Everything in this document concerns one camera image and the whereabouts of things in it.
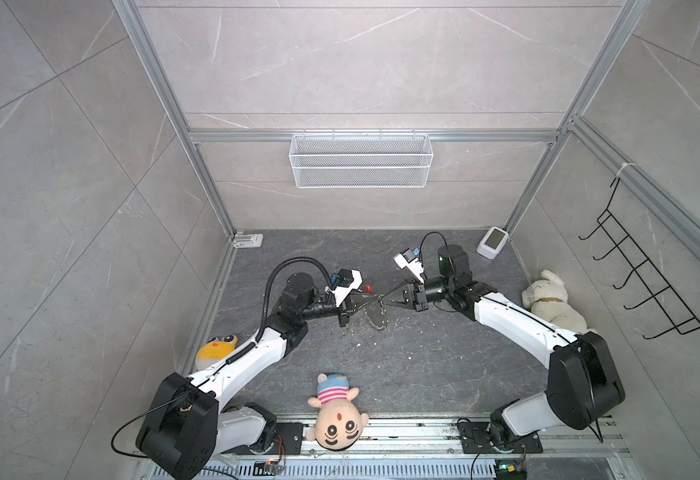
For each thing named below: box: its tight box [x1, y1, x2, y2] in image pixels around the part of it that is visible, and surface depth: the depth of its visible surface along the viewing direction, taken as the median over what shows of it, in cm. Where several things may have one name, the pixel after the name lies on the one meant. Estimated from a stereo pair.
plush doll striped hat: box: [306, 374, 370, 451], surface depth 72 cm
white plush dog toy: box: [521, 270, 597, 335], surface depth 92 cm
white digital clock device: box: [476, 226, 510, 260], surface depth 113 cm
